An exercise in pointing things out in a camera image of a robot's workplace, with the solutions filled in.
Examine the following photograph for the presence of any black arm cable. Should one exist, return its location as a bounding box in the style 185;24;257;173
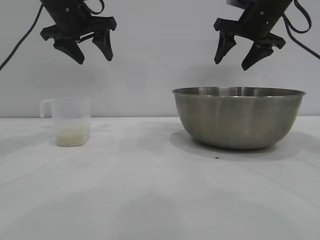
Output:
282;0;320;60
0;4;45;71

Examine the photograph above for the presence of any white uncooked rice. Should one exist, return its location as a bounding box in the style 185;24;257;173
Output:
55;126;90;147

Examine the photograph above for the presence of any stainless steel mixing bowl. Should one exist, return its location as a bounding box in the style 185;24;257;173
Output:
171;86;307;151

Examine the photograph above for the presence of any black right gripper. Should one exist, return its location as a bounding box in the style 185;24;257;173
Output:
213;0;294;72

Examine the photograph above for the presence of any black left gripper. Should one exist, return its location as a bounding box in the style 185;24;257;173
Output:
39;0;118;66

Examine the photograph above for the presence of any black looped left wrist cable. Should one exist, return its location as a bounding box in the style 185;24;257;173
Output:
86;0;106;15

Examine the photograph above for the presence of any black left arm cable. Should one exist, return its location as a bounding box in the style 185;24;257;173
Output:
0;4;45;71

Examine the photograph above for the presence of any translucent plastic measuring cup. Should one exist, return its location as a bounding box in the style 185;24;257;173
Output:
39;96;92;148

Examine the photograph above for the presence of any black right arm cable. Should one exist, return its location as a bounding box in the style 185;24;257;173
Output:
282;0;320;60

